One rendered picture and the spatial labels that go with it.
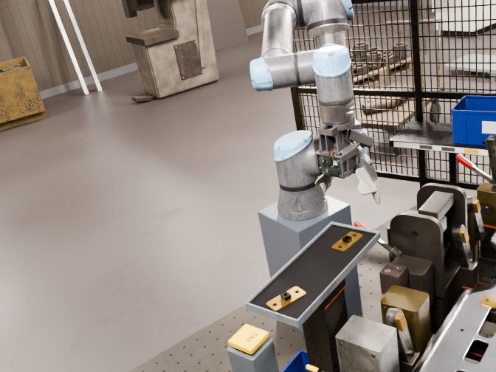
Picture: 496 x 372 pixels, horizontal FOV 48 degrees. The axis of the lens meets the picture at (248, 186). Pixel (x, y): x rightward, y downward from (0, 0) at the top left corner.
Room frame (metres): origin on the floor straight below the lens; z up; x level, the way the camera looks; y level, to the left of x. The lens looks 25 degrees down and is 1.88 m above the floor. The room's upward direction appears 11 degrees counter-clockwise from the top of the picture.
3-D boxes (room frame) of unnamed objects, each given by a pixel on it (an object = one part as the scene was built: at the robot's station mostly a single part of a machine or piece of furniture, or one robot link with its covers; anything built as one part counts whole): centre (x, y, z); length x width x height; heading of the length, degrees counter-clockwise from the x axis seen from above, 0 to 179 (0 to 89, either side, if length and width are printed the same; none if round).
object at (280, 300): (0.97, -0.03, 1.17); 0.08 x 0.04 x 0.01; 119
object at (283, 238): (1.48, -0.15, 0.90); 0.20 x 0.20 x 0.40; 30
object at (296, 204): (1.48, -0.15, 1.15); 0.15 x 0.15 x 0.10
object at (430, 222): (1.22, -0.44, 0.95); 0.18 x 0.13 x 0.49; 137
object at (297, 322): (1.07, -0.12, 1.16); 0.37 x 0.14 x 0.02; 137
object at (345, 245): (1.15, -0.21, 1.17); 0.08 x 0.04 x 0.01; 131
